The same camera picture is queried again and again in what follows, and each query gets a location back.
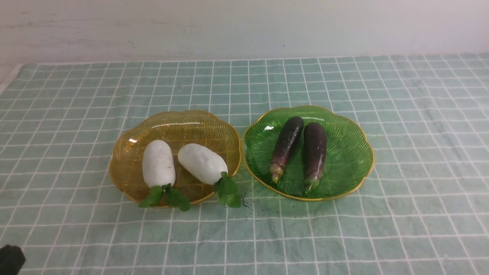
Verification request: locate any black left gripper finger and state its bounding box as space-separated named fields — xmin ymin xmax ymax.
xmin=0 ymin=245 xmax=26 ymax=275

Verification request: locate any white radish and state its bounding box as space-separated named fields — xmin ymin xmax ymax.
xmin=139 ymin=140 xmax=191 ymax=211
xmin=177 ymin=143 xmax=243 ymax=208

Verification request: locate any purple eggplant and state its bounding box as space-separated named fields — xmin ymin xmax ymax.
xmin=269 ymin=116 xmax=304 ymax=183
xmin=303 ymin=122 xmax=328 ymax=193

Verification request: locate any amber transparent plastic plate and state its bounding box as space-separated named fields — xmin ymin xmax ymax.
xmin=109 ymin=110 xmax=243 ymax=204

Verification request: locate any green transparent plastic plate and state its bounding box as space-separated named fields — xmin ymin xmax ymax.
xmin=242 ymin=105 xmax=374 ymax=202

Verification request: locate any green checkered tablecloth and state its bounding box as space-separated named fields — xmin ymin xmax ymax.
xmin=0 ymin=53 xmax=488 ymax=275

